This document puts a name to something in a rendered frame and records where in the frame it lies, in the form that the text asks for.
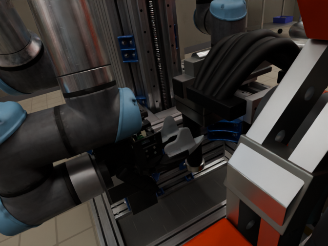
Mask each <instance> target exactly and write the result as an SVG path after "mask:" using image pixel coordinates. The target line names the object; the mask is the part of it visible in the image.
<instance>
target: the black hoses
mask: <svg viewBox="0 0 328 246"><path fill-rule="evenodd" d="M300 51H301V50H300V48H299V47H298V46H297V44H296V43H295V42H294V41H292V40H291V39H288V38H281V37H280V36H279V35H277V34H276V33H275V32H273V31H271V30H269V29H255V30H252V31H250V32H240V33H237V34H231V35H227V36H225V37H223V38H221V39H220V40H219V41H217V42H216V43H215V44H214V45H213V47H212V48H211V49H210V51H209V52H208V54H207V55H206V57H205V59H204V60H203V62H202V64H201V66H200V68H199V71H198V73H197V75H196V78H195V80H194V83H193V85H190V86H188V87H186V94H187V99H189V100H190V101H192V102H194V103H196V104H198V105H200V106H201V107H203V108H205V109H207V110H209V111H211V112H212V113H214V114H216V115H218V116H220V117H222V118H223V119H225V120H227V121H229V122H230V121H232V120H234V119H237V118H239V117H241V116H243V115H245V114H246V103H247V101H246V100H244V99H242V98H239V97H237V96H234V93H235V92H236V91H237V90H238V88H239V87H240V86H241V85H242V83H243V82H244V81H245V80H246V79H247V78H248V76H249V75H250V74H251V73H252V72H253V71H254V70H255V69H256V68H257V67H258V66H259V65H260V64H261V63H262V62H263V61H265V60H266V61H267V62H269V63H271V64H273V65H274V66H276V67H278V68H280V69H281V70H280V71H279V72H278V79H277V83H278V84H279V83H280V82H281V80H282V79H283V77H284V76H285V74H286V73H287V71H288V70H289V68H290V67H291V65H292V64H293V62H294V61H295V59H296V58H297V56H298V55H299V53H300Z"/></svg>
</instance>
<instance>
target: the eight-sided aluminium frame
mask: <svg viewBox="0 0 328 246"><path fill-rule="evenodd" d="M327 86H328V41H326V40H316V39H308V41H307V42H306V44H305V45H304V47H303V48H302V50H301V51H300V53H299V55H298V56H297V58H296V59H295V61H294V62H293V64H292V65H291V67H290V68H289V70H288V71H287V73H286V74H285V76H284V77H283V79H282V80H281V82H280V83H279V85H278V86H277V88H276V89H275V91H274V92H273V94H272V95H271V97H270V98H269V100H268V101H267V103H266V104H265V106H264V108H263V109H262V111H261V112H260V114H259V115H258V117H257V118H256V120H255V121H254V123H253V124H252V126H251V127H250V129H249V131H248V132H247V133H246V134H242V135H241V136H240V138H239V140H238V143H237V146H236V149H235V152H234V153H233V155H232V156H231V158H230V159H229V161H228V163H227V174H226V176H225V180H224V182H223V184H224V185H225V186H226V219H228V220H229V221H230V222H231V223H232V224H233V225H234V226H235V227H236V228H237V229H238V230H239V231H240V232H241V233H242V235H243V236H244V237H245V238H246V239H247V240H248V241H249V242H250V243H251V244H252V245H253V246H304V245H305V243H306V241H307V240H308V239H309V238H310V236H311V235H312V234H310V235H309V236H308V237H307V238H306V239H304V240H303V241H302V242H301V243H300V240H301V237H302V235H303V232H304V229H305V226H306V223H307V220H308V218H309V216H310V214H311V212H312V211H313V209H314V207H315V205H316V204H317V202H318V200H319V198H320V196H321V195H322V193H323V191H324V189H325V188H326V186H327V184H328V103H327V104H326V105H325V107H324V108H323V110H322V111H321V113H320V114H319V115H318V117H317V118H316V120H315V121H314V123H313V124H312V126H311V127H310V128H309V130H308V131H307V133H306V134H305V136H304V137H303V138H302V140H301V141H300V143H299V144H298V145H297V147H296V148H295V149H293V148H291V147H289V146H287V144H288V143H289V141H290V140H291V138H292V137H293V135H294V134H295V132H296V131H297V129H298V128H299V127H300V125H301V124H302V122H303V121H304V119H305V118H306V116H307V115H308V113H309V112H310V111H311V109H312V108H313V106H314V105H315V104H316V102H317V101H318V99H319V98H320V96H321V95H322V93H323V92H324V90H325V89H326V87H327Z"/></svg>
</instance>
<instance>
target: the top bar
mask: <svg viewBox="0 0 328 246"><path fill-rule="evenodd" d="M270 65H272V64H271V63H269V62H267V61H266V60H265V61H263V62H262V63H261V64H260V65H259V66H258V67H257V68H256V69H255V70H254V71H253V72H255V71H257V70H260V69H262V68H265V67H268V66H270ZM194 80H195V77H192V76H189V75H187V74H182V75H179V76H176V77H173V78H172V84H173V92H174V94H175V95H177V96H179V97H181V98H182V99H185V98H187V94H186V87H188V86H190V85H193V83H194Z"/></svg>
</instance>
